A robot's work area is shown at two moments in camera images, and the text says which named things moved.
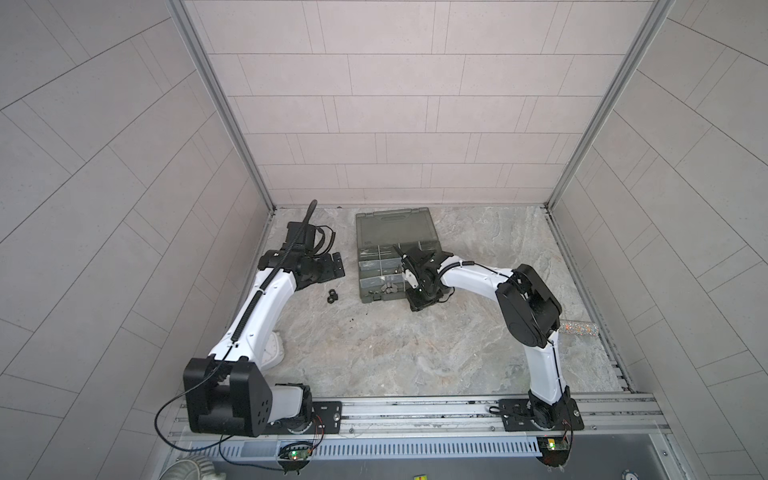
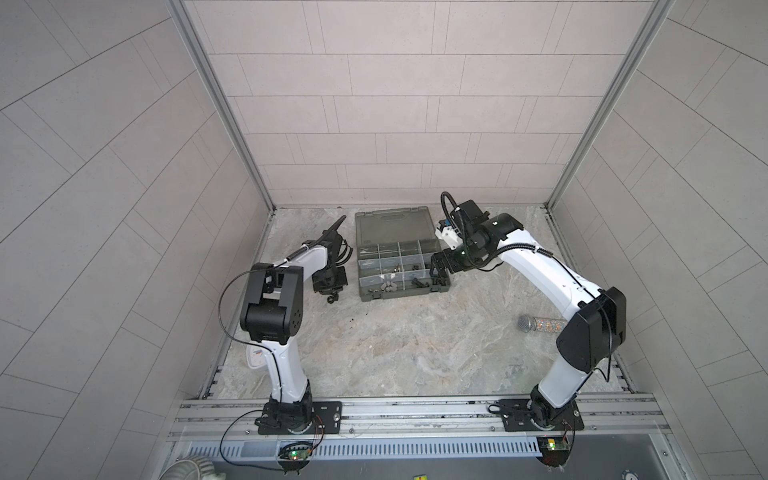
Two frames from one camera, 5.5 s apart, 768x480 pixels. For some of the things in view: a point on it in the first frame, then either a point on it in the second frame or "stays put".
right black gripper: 414,303 -> 450,262
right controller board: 554,450 stays put
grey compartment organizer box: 381,276 stays put
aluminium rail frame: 607,417 stays put
